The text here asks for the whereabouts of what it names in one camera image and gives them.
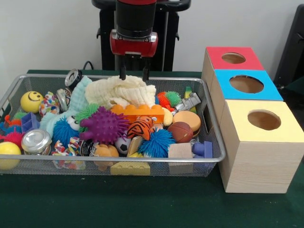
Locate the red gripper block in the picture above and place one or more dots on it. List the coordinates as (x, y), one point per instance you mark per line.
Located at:
(134, 45)

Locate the cream knitted cloth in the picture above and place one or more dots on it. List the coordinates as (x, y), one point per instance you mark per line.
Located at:
(123, 90)

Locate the light teal knitted cloth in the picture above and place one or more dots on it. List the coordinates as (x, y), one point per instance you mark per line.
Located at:
(78, 97)

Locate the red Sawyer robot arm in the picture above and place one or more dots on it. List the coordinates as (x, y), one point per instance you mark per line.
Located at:
(135, 16)

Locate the shallow clear mesh bin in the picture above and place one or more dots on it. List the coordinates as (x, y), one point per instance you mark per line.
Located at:
(209, 156)

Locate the wooden box with three holes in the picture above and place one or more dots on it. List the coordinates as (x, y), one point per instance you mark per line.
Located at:
(256, 161)

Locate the orange toy building block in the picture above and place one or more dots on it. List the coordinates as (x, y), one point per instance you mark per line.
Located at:
(142, 111)

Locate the green spiky ball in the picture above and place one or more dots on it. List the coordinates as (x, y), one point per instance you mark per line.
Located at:
(88, 113)

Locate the purple spiky ball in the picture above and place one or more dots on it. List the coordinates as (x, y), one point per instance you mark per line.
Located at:
(104, 126)

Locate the toy hamburger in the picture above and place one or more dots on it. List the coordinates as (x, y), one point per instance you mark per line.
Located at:
(186, 119)

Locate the blue spiky ball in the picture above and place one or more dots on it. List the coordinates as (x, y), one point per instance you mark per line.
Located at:
(157, 142)

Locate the small brown basketball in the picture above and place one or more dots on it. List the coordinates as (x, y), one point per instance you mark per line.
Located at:
(181, 132)

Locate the purple toy block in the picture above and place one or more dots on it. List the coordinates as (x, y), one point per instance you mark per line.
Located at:
(203, 149)

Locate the yellow smiley face ball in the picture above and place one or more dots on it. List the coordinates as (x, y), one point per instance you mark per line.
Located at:
(31, 101)

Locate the silver metal can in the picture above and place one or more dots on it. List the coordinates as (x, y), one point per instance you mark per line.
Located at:
(36, 141)

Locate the dark green table cloth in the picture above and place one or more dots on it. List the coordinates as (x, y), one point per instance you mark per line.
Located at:
(142, 204)

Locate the plain yellow ball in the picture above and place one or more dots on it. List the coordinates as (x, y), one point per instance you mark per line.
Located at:
(8, 155)

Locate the black chair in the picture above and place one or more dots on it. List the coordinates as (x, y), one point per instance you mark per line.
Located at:
(292, 47)

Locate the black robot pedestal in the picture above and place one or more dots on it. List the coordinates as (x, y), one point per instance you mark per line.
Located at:
(107, 42)

